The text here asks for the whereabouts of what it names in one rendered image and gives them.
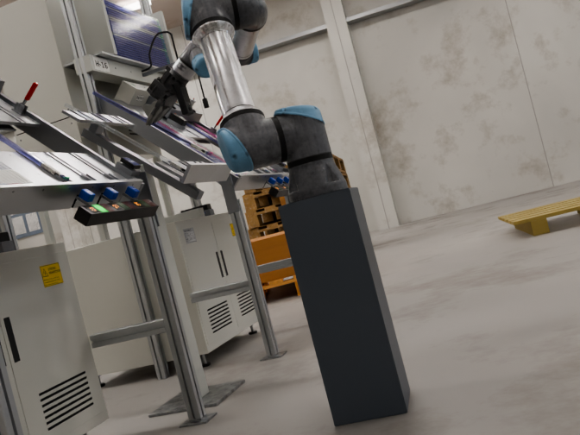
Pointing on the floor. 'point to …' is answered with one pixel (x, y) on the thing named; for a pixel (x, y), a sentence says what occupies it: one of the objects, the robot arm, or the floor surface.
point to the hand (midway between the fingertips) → (151, 123)
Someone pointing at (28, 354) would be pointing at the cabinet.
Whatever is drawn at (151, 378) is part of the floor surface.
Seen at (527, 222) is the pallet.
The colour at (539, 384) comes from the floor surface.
